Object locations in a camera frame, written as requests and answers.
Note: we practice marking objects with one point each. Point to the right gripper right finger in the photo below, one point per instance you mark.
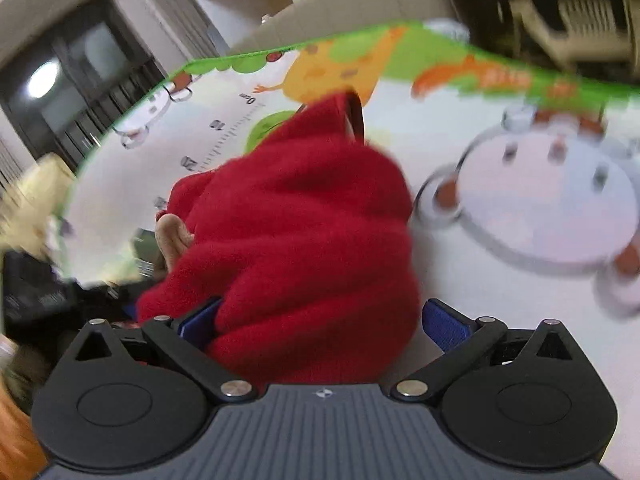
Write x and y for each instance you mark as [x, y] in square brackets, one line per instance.
[525, 399]

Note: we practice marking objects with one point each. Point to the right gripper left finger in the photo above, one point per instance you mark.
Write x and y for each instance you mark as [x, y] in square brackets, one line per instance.
[135, 398]

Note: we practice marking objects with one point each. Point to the red fleece garment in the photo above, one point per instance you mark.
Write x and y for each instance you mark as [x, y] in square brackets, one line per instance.
[305, 241]

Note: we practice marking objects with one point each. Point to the colourful cartoon play mat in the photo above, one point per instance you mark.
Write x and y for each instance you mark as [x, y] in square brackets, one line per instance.
[524, 183]

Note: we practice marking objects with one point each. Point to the beige office chair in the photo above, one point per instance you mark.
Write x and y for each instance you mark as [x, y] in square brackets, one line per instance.
[574, 32]

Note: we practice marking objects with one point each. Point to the beige sofa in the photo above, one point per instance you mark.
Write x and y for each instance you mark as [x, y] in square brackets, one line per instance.
[312, 19]

